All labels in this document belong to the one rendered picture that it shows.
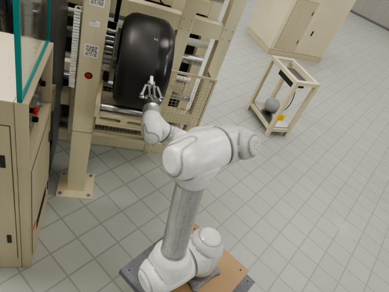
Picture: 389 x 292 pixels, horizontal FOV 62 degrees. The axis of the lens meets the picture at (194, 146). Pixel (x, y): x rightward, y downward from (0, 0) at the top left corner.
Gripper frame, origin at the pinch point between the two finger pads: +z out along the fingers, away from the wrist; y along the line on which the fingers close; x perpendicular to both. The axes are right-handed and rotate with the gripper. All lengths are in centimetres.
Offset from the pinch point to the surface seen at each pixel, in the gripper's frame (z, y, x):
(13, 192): -49, 58, 43
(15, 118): -42, 56, -2
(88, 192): 4, 23, 124
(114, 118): 6.9, 14.5, 39.2
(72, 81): 20, 42, 27
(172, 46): 18.7, -9.1, -12.6
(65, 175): 19, 43, 126
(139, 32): 19.8, 9.9, -15.5
